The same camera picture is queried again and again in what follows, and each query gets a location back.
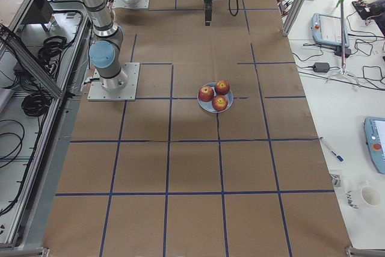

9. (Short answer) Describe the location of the black cable bundle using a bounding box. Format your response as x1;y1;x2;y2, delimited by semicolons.
37;36;69;73

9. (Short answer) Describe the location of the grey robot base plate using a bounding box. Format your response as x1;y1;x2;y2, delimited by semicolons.
87;63;140;101

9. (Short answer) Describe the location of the red apple on plate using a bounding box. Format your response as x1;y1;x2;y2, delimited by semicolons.
214;79;230;95
198;85;214;102
211;94;228;112

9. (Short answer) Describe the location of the teach pendant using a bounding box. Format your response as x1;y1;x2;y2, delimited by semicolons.
364;117;385;175
311;13;341;47

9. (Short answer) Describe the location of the blue white pen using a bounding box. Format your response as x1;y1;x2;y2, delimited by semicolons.
319;137;344;162

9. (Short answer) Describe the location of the white mug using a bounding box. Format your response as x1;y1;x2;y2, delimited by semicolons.
345;182;381;209

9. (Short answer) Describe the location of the red apple on plate right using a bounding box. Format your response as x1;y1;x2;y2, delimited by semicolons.
214;79;230;95

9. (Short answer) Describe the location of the aluminium frame post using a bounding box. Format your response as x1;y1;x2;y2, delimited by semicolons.
281;0;320;37

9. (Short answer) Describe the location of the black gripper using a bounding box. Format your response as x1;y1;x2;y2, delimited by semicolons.
204;0;212;26

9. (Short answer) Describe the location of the red apple on plate left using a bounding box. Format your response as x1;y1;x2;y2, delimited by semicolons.
198;85;214;102

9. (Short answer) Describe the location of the black power adapter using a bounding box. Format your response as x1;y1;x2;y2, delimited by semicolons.
312;62;330;73

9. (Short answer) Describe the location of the teach pendant upper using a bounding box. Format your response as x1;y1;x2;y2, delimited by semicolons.
311;13;341;47

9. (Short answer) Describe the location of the metal grabber stick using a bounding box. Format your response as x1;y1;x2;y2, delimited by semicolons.
325;0;361;87

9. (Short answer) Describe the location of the red apple on plate front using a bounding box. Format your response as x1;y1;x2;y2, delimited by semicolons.
211;94;228;112

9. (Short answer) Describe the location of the teach pendant lower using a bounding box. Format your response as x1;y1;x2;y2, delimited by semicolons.
364;117;385;175

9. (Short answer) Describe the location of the light blue plate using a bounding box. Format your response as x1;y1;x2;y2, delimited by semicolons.
197;82;233;113

